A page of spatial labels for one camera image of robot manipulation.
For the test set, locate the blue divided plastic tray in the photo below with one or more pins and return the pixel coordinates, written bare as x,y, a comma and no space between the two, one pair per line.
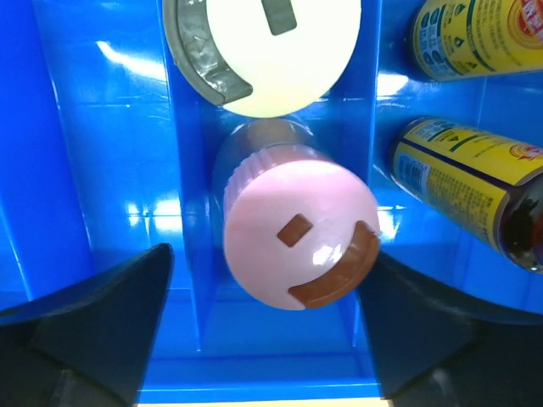
106,151

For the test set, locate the yellow-green cap spice jar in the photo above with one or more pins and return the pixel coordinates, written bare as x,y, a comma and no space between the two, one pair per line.
261,59

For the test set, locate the pink cap spice jar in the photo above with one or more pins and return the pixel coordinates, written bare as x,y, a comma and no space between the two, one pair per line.
300,231

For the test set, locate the beige cap yellow label bottle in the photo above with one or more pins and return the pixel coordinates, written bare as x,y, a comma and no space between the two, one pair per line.
455,40

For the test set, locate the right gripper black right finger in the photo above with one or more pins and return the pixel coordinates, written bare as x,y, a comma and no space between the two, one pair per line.
433,345

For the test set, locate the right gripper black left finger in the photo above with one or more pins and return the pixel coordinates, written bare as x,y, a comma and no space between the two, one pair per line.
88,344

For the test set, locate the small yellow label bottle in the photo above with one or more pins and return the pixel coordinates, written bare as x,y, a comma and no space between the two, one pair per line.
488,184

